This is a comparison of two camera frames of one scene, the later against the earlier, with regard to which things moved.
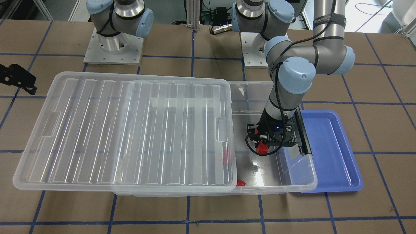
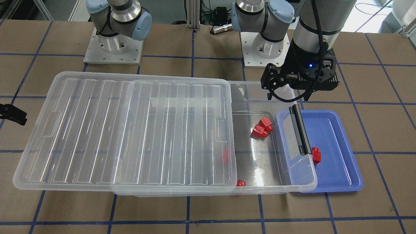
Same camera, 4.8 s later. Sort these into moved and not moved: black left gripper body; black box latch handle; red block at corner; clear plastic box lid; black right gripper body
Moved: black left gripper body; black right gripper body
Not moved: red block at corner; clear plastic box lid; black box latch handle
